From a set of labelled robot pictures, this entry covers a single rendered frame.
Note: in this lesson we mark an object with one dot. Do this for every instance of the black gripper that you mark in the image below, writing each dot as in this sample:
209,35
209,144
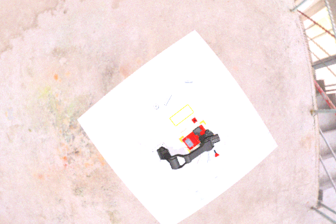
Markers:
197,131

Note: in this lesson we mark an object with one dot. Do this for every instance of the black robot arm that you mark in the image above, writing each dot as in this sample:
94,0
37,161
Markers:
206,145

